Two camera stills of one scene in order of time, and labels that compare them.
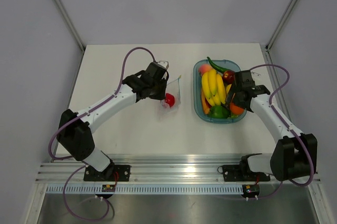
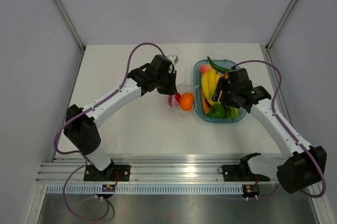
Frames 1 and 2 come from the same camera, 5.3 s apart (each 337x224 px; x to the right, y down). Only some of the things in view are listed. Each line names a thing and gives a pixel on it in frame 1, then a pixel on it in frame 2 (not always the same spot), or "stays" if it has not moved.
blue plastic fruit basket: (199, 109) stays
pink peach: (204, 68) stays
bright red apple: (170, 99) to (178, 96)
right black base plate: (241, 173) stays
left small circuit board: (108, 187) stays
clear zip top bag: (169, 106) to (172, 103)
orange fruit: (236, 110) to (186, 100)
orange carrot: (206, 105) stays
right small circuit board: (250, 190) stays
